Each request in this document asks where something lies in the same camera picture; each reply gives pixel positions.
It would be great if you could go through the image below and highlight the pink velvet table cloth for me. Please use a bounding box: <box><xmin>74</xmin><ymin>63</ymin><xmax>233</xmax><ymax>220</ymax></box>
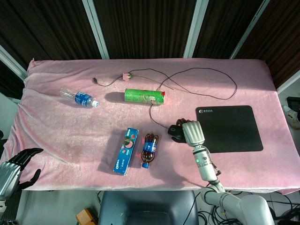
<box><xmin>4</xmin><ymin>58</ymin><xmax>300</xmax><ymax>195</ymax></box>

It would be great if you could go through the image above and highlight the black square mouse pad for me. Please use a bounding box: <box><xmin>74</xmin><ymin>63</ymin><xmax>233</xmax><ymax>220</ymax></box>
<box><xmin>195</xmin><ymin>105</ymin><xmax>264</xmax><ymax>153</ymax></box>

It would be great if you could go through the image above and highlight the orange box on floor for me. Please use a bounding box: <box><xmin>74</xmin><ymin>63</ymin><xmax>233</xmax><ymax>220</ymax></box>
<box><xmin>75</xmin><ymin>209</ymin><xmax>98</xmax><ymax>225</ymax></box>

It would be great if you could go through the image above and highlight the pink artificial rose flower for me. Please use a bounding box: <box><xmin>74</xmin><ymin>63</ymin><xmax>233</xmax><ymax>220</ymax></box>
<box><xmin>122</xmin><ymin>72</ymin><xmax>175</xmax><ymax>90</ymax></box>

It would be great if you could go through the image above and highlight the green cylindrical chip can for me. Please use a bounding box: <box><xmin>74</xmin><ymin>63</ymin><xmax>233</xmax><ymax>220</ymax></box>
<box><xmin>124</xmin><ymin>88</ymin><xmax>167</xmax><ymax>105</ymax></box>

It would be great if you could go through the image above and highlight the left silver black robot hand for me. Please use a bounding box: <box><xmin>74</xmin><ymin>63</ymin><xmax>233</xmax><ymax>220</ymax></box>
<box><xmin>0</xmin><ymin>148</ymin><xmax>44</xmax><ymax>197</ymax></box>

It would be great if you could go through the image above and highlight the small cola bottle blue cap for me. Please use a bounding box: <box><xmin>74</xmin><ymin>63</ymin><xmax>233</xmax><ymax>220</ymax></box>
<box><xmin>141</xmin><ymin>133</ymin><xmax>159</xmax><ymax>169</ymax></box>

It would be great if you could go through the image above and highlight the white sneaker shoe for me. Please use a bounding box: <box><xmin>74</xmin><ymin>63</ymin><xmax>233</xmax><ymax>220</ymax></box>
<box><xmin>283</xmin><ymin>105</ymin><xmax>300</xmax><ymax>130</ymax></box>

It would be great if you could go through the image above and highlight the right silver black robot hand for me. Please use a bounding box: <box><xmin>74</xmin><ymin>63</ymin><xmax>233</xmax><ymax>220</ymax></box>
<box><xmin>172</xmin><ymin>119</ymin><xmax>206</xmax><ymax>148</ymax></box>

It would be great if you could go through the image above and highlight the dark grey chair seat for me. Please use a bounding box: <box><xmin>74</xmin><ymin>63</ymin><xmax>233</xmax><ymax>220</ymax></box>
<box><xmin>97</xmin><ymin>190</ymin><xmax>199</xmax><ymax>225</ymax></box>

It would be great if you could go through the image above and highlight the black wired computer mouse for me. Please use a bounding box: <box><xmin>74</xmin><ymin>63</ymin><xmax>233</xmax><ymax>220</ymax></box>
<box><xmin>167</xmin><ymin>125</ymin><xmax>181</xmax><ymax>136</ymax></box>

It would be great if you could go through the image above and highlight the clear water bottle blue label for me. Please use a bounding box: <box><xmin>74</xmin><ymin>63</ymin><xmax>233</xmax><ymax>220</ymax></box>
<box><xmin>60</xmin><ymin>88</ymin><xmax>99</xmax><ymax>109</ymax></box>

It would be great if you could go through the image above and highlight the blue Oreo cookie box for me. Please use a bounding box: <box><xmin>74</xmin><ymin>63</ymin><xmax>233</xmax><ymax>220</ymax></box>
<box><xmin>112</xmin><ymin>127</ymin><xmax>139</xmax><ymax>175</ymax></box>

